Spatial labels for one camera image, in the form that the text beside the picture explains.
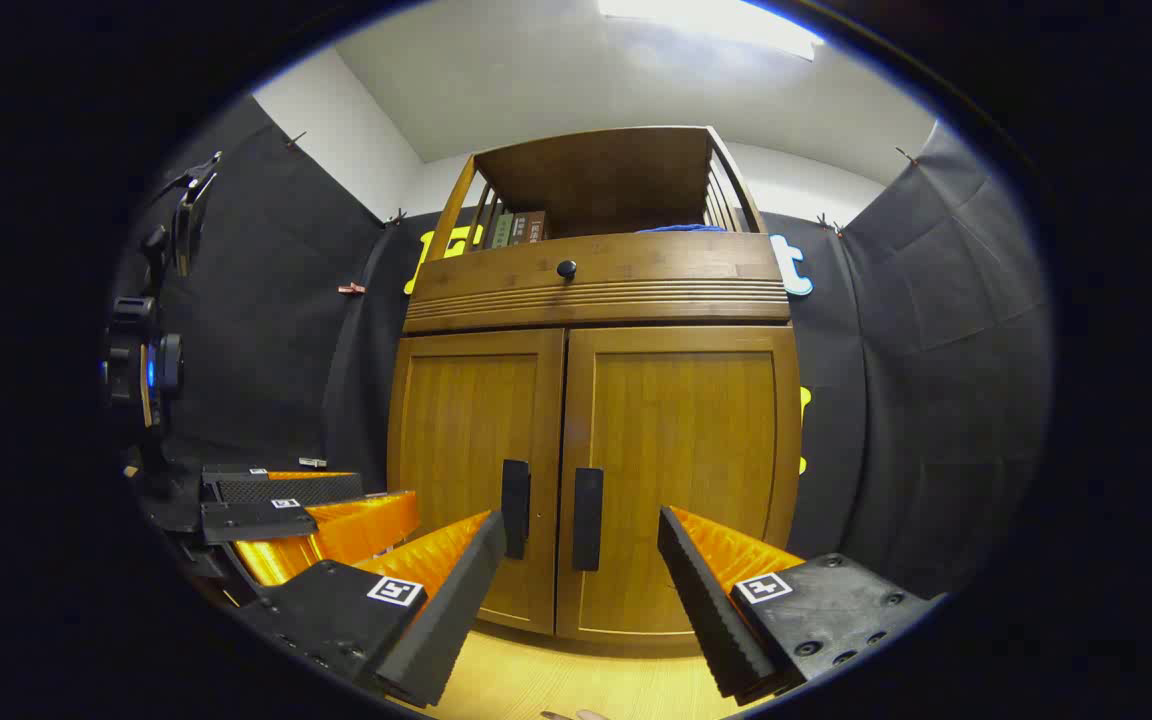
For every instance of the wooden shoe cabinet door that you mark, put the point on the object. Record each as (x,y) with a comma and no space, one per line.
(456,430)
(686,440)

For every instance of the blue cloth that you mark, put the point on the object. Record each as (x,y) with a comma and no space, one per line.
(681,229)

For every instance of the wooden double-door shoe cabinet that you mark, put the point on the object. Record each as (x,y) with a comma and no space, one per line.
(596,180)

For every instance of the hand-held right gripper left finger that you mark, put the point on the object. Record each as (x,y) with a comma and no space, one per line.
(456,610)

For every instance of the black backdrop cloth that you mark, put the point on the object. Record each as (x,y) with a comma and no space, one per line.
(266,330)

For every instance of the brown book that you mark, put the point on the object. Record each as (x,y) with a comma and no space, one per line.
(529,227)

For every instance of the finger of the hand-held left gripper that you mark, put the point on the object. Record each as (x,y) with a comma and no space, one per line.
(286,489)
(356,530)

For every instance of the black round drawer knob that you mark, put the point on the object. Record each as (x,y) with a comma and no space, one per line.
(567,269)

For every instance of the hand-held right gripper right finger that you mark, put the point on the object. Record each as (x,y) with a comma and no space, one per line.
(706,610)

